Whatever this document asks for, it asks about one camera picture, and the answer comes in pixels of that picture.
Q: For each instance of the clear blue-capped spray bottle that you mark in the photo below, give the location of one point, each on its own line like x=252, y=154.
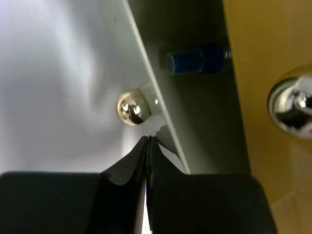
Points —
x=207, y=58

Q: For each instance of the round cream drawer organizer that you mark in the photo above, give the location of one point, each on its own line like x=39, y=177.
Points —
x=255, y=115

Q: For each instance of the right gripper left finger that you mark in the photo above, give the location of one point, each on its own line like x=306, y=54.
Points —
x=110, y=202

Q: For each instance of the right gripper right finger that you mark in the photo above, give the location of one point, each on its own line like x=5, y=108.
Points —
x=178, y=203

